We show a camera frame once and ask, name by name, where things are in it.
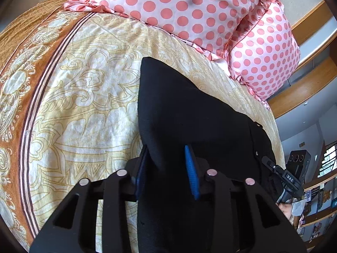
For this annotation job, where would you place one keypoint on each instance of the black pants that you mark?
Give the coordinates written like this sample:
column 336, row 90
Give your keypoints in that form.
column 181, row 105

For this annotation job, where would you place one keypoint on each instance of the wooden door frame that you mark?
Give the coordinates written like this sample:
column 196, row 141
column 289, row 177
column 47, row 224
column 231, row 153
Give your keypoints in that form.
column 302, row 89

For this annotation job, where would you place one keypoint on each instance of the pink polka dot pillow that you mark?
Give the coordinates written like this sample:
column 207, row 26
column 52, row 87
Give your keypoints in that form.
column 184, row 8
column 266, row 55

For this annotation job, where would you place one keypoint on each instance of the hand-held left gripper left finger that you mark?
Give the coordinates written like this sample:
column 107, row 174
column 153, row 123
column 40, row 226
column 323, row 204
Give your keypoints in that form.
column 140, row 175

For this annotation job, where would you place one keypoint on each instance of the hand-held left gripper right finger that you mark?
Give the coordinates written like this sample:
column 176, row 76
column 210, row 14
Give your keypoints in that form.
column 191, row 175

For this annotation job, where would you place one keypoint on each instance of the yellow patterned bedspread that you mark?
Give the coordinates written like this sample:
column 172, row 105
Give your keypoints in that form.
column 79, row 97

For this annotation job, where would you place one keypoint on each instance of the barred window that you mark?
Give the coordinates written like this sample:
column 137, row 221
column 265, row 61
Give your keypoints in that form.
column 327, row 160

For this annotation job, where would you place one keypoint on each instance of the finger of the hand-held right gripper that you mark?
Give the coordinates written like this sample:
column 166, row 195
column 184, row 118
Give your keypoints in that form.
column 271, row 164

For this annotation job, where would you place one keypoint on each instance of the wooden shelf with ornaments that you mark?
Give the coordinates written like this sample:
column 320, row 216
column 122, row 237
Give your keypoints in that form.
column 320, row 205

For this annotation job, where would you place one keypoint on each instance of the person's right hand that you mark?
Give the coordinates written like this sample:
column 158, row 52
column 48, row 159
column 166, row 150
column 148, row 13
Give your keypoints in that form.
column 285, row 210

